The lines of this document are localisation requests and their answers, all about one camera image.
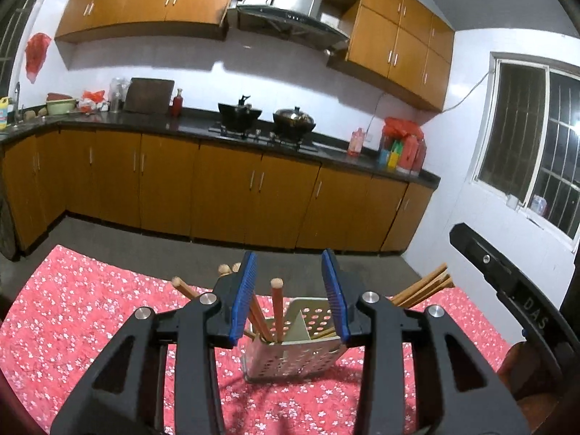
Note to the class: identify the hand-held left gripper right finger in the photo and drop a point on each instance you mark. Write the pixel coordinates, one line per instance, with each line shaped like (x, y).
(335, 299)

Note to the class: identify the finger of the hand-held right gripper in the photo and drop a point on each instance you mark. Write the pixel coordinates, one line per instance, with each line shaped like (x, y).
(512, 285)

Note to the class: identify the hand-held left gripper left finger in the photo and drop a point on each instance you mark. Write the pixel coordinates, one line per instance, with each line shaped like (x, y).
(242, 299)

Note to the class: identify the grey perforated chopstick holder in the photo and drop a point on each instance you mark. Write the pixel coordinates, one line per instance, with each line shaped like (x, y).
(290, 358)

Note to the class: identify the person's right hand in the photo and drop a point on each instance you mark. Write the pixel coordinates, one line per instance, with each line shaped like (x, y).
(525, 371)

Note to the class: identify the small clear bottle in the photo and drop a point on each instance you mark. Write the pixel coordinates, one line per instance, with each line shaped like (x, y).
(539, 205)

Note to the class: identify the orange lower kitchen cabinets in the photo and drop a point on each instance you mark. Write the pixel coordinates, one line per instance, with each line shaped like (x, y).
(226, 190)

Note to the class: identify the window with metal grille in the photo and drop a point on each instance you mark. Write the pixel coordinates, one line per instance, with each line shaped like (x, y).
(521, 145)
(13, 22)

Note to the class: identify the red floral tablecloth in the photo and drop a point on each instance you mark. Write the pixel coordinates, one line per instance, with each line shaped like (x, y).
(90, 290)

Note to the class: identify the colourful small boxes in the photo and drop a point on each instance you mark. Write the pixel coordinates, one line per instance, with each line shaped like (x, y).
(392, 156)

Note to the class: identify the pink bottle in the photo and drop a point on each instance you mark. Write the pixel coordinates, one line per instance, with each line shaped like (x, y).
(357, 142)

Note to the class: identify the gas stove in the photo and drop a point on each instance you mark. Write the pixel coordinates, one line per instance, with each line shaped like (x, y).
(265, 137)

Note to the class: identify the large red plastic bag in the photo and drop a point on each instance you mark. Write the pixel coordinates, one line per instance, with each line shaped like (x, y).
(410, 140)

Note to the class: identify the black wok with lid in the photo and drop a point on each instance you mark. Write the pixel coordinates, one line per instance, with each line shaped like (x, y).
(294, 120)

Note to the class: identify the black kitchen countertop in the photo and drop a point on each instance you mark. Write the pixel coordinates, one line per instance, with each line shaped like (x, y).
(195, 120)

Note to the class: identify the red bottle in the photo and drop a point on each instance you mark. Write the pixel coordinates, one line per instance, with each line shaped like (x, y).
(176, 105)

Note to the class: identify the dark wooden cutting board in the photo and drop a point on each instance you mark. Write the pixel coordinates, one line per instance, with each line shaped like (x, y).
(149, 96)

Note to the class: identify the glass jar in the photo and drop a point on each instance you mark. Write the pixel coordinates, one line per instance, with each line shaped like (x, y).
(117, 95)

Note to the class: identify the red and white plastic bag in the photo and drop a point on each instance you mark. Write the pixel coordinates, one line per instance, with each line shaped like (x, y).
(93, 97)

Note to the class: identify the green basin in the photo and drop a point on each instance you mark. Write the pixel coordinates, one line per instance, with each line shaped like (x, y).
(61, 106)

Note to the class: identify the yellow detergent bottle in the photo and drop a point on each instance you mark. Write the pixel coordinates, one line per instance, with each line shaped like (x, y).
(4, 115)

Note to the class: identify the metal faucet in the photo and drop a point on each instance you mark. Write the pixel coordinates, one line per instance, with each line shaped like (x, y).
(17, 99)

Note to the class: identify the red plastic bag on hook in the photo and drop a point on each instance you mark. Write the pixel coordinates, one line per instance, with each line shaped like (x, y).
(37, 54)

